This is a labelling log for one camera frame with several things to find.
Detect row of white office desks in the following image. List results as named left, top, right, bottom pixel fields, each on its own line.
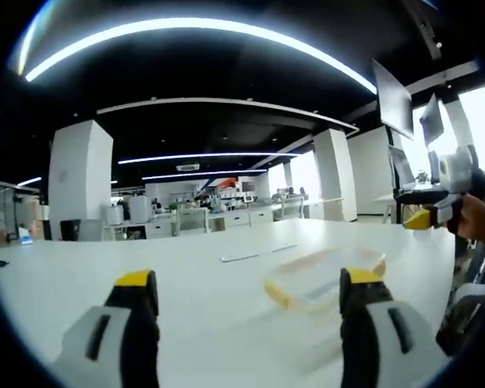
left=103, top=196, right=345, bottom=240

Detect white frame office chair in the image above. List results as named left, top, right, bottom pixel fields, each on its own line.
left=435, top=282, right=485, bottom=357

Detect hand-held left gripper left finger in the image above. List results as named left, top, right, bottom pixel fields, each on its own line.
left=52, top=269, right=161, bottom=388

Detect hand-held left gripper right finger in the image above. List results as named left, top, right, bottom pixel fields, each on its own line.
left=339, top=267, right=449, bottom=388

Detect clear storage box yellow latches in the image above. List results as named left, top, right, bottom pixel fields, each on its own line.
left=264, top=245, right=388, bottom=313

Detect person's right hand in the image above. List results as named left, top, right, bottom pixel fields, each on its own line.
left=453, top=194, right=485, bottom=244

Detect black stand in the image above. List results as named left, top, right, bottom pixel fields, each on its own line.
left=391, top=188, right=449, bottom=224

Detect screen on black stand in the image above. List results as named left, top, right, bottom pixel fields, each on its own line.
left=389, top=145, right=418, bottom=192

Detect large hanging black monitor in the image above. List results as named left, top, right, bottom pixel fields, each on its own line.
left=372, top=57, right=416, bottom=141

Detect blue white packet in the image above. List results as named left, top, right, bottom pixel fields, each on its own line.
left=17, top=226, right=36, bottom=247

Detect straight ceiling light strip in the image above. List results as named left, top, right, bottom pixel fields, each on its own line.
left=141, top=169, right=268, bottom=181
left=117, top=152, right=301, bottom=166

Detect grey office chair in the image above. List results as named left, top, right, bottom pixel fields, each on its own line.
left=280, top=197, right=305, bottom=221
left=175, top=206, right=210, bottom=235

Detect curved ceiling light strip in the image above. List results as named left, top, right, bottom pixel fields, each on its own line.
left=23, top=17, right=378, bottom=95

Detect small hanging black monitor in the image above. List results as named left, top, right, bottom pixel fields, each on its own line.
left=419, top=93, right=446, bottom=148

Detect small white appliance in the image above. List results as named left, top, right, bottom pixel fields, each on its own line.
left=104, top=203, right=123, bottom=226

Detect white flat strip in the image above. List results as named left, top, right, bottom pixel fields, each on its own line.
left=219, top=251, right=268, bottom=264
left=268, top=242, right=300, bottom=255

